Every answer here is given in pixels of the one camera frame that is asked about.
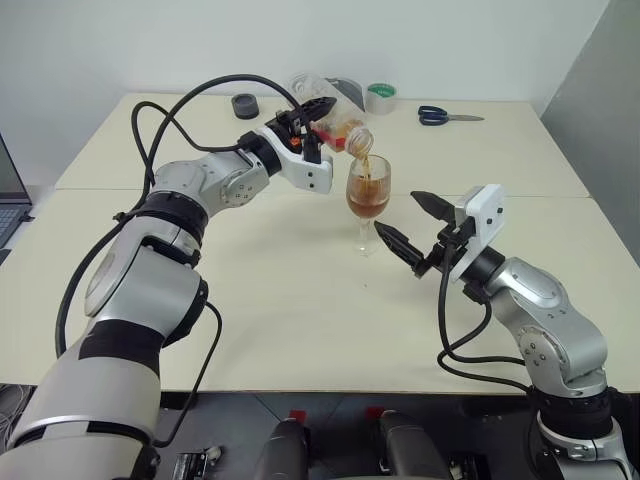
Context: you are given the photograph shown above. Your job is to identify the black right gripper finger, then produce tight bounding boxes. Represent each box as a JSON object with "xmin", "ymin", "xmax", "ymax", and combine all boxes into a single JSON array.
[
  {"xmin": 409, "ymin": 189, "xmax": 458, "ymax": 227},
  {"xmin": 373, "ymin": 222, "xmax": 426, "ymax": 267}
]

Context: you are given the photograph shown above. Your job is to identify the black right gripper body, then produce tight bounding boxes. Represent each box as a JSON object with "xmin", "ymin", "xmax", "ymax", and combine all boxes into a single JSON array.
[{"xmin": 411, "ymin": 216, "xmax": 480, "ymax": 279}]

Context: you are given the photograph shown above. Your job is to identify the black bracket with white knob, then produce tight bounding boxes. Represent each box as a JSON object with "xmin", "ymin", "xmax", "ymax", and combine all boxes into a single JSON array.
[{"xmin": 173, "ymin": 446, "xmax": 224, "ymax": 480}]

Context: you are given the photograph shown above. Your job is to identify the white floor cables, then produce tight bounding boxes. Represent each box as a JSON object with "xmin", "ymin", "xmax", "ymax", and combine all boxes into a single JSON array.
[{"xmin": 0, "ymin": 383, "xmax": 37, "ymax": 451}]

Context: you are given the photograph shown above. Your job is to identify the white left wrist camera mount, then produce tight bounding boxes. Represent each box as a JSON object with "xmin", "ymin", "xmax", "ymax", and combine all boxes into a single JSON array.
[{"xmin": 256, "ymin": 125, "xmax": 335, "ymax": 195}]

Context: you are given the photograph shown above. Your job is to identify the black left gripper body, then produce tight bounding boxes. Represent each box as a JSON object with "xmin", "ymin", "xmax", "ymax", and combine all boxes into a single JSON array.
[{"xmin": 263, "ymin": 106, "xmax": 322, "ymax": 165}]

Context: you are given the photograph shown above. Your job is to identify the clear plastic tea bottle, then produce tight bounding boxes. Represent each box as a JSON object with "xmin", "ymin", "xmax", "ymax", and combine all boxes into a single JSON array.
[{"xmin": 288, "ymin": 72, "xmax": 376, "ymax": 162}]

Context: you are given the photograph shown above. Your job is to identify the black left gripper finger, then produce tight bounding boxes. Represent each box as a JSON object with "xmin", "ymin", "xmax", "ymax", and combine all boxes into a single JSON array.
[{"xmin": 297, "ymin": 95, "xmax": 338, "ymax": 123}]

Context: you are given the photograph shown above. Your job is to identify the clear wine glass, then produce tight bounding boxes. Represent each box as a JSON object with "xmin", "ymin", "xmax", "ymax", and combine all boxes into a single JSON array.
[{"xmin": 345, "ymin": 153, "xmax": 393, "ymax": 259}]

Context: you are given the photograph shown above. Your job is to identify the black round cap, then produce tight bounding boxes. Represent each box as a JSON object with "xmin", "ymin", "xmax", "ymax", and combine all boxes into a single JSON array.
[{"xmin": 231, "ymin": 93, "xmax": 261, "ymax": 122}]

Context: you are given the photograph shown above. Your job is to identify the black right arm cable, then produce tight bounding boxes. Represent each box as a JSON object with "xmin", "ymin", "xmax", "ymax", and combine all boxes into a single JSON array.
[{"xmin": 436, "ymin": 248, "xmax": 540, "ymax": 397}]

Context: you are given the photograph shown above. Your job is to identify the grey tape roll green core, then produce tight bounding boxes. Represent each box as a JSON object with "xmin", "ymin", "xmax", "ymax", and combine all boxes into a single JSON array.
[{"xmin": 363, "ymin": 81, "xmax": 399, "ymax": 117}]

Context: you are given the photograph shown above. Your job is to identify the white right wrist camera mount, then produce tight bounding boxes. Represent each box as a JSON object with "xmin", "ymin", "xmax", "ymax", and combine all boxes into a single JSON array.
[{"xmin": 446, "ymin": 183, "xmax": 507, "ymax": 284}]

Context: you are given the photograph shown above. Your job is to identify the dark rounded shape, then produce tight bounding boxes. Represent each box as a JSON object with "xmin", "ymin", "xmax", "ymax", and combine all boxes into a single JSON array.
[
  {"xmin": 252, "ymin": 418, "xmax": 314, "ymax": 480},
  {"xmin": 377, "ymin": 409, "xmax": 454, "ymax": 480}
]

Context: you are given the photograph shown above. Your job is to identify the blue handled scissors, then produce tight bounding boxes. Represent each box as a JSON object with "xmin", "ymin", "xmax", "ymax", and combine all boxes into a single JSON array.
[{"xmin": 417, "ymin": 105, "xmax": 486, "ymax": 127}]

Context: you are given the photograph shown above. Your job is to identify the grey laptop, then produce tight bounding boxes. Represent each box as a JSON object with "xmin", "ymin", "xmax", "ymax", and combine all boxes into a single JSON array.
[{"xmin": 0, "ymin": 132, "xmax": 36, "ymax": 266}]

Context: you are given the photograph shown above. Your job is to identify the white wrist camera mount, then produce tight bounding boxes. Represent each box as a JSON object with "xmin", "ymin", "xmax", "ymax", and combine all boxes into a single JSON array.
[
  {"xmin": 446, "ymin": 183, "xmax": 507, "ymax": 284},
  {"xmin": 256, "ymin": 125, "xmax": 335, "ymax": 195}
]

